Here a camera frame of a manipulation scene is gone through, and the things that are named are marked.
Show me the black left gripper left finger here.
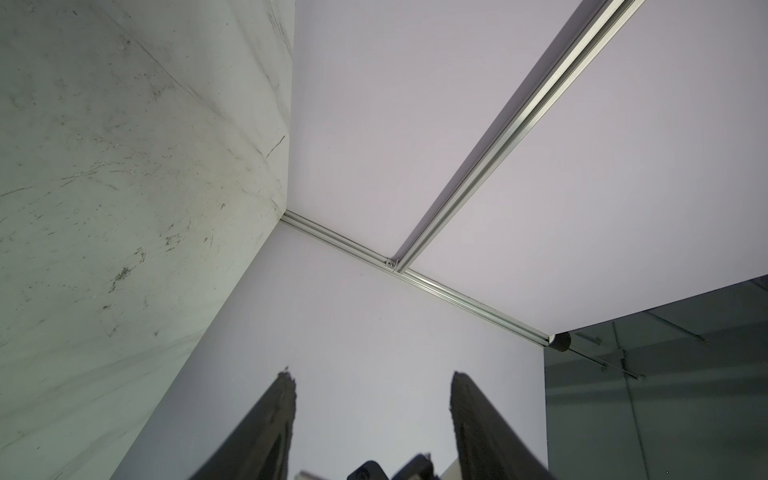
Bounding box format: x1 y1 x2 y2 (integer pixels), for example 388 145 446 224
192 371 297 480

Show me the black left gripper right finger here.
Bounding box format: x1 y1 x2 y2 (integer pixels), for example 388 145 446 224
450 372 553 480

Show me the aluminium frame horizontal beam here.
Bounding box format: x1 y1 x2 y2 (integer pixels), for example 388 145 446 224
281 210 572 352

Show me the aluminium frame corner post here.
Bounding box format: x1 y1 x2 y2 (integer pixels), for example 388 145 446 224
387 0 643 273

